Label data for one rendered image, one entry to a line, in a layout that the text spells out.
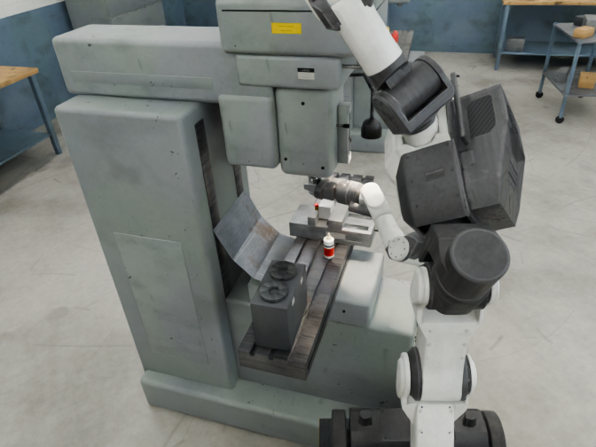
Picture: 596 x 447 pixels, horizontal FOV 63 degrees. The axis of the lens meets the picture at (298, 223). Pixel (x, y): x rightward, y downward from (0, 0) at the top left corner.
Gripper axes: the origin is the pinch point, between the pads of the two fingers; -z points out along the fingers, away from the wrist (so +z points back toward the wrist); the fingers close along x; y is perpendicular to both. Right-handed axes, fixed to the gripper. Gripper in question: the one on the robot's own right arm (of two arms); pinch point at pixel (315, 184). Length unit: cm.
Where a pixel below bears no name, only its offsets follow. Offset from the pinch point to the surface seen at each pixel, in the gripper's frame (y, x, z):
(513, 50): 96, -584, -30
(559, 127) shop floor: 123, -404, 55
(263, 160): -14.4, 15.2, -10.8
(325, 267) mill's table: 32.7, 5.5, 6.6
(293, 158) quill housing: -15.3, 10.8, -1.6
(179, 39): -53, 18, -37
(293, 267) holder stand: 11.8, 32.8, 10.0
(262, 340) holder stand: 29, 52, 9
